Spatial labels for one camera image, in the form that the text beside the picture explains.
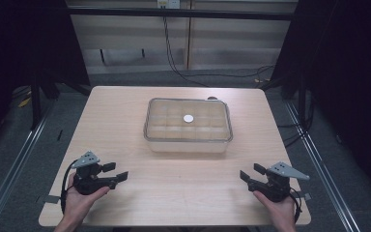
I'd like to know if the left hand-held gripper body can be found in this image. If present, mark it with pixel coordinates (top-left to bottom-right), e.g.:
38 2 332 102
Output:
71 150 118 196

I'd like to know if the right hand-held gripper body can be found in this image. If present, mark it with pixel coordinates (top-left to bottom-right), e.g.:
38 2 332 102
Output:
246 160 311 204

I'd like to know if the person's right hand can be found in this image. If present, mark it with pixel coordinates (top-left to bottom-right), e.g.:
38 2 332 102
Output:
252 189 298 226

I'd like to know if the person's left hand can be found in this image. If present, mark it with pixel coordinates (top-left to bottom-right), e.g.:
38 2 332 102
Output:
63 172 111 224

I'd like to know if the clear plastic container base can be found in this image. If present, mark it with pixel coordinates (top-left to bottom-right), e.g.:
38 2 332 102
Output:
144 136 232 154

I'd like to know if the clear container lid white knob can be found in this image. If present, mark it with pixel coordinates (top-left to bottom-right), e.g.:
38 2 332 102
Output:
142 97 234 144

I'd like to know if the black stand leg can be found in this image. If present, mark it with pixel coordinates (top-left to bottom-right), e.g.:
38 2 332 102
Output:
29 81 43 131
297 73 307 125

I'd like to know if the yellow object on floor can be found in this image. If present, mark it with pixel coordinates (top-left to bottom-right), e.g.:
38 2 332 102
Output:
17 96 33 109

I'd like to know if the black curtain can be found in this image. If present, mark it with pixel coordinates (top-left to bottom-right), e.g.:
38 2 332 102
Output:
260 0 371 194

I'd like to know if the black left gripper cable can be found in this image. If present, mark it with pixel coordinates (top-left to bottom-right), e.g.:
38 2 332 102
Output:
59 159 79 215

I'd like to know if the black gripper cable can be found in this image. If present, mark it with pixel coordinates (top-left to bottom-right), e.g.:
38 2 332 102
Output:
59 159 79 215
289 188 303 224

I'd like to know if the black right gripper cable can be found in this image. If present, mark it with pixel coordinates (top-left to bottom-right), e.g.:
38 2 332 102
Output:
289 188 303 224

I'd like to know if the metal floor rail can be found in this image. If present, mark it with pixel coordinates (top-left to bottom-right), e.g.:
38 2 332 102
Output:
283 100 363 232
0 104 56 232

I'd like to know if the bundle of black cables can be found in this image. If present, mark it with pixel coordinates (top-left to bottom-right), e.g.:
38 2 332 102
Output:
276 96 315 149

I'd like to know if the black floor cable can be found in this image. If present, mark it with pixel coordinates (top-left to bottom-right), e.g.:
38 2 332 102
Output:
186 65 276 85

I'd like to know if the black hanging power cable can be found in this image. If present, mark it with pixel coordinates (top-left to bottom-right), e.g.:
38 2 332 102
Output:
162 15 211 88

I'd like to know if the black horizontal frame bar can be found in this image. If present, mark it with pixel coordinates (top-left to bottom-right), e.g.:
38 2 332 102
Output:
67 7 295 22

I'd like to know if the white wall power outlet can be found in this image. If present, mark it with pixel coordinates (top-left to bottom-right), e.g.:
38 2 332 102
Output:
157 0 182 10

